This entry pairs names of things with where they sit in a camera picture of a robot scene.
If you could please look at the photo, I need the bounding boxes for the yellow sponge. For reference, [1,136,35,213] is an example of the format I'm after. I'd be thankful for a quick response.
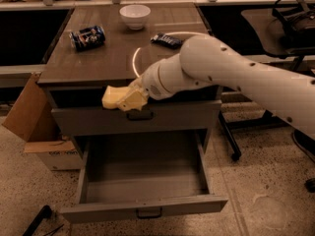
[101,86,129,109]

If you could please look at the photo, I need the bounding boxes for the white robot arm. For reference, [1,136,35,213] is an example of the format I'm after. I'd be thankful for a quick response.
[118,35,315,139]

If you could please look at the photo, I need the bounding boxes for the closed upper grey drawer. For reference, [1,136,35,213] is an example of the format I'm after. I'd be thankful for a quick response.
[52,100,221,136]

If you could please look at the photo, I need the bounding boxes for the grey drawer cabinet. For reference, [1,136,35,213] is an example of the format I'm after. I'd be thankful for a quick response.
[39,4,227,223]

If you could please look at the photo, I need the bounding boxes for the open middle grey drawer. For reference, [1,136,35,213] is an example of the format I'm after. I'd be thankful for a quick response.
[60,130,227,223]

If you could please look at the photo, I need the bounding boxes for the dark blue snack packet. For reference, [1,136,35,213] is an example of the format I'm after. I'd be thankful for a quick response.
[151,32,182,49]

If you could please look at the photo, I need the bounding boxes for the blue soda can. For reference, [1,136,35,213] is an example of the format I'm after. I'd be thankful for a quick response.
[69,26,105,51]

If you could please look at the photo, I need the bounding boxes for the white ceramic bowl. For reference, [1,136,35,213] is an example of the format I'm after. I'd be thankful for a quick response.
[119,4,151,30]

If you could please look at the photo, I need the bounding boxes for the brown cardboard box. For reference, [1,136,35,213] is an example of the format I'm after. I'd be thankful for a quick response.
[3,74,83,170]

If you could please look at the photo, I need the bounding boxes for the black rolling side table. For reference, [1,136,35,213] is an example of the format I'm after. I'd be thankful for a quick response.
[219,9,314,161]

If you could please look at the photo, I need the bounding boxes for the black bag on table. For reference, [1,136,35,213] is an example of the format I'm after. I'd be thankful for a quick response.
[272,0,315,47]

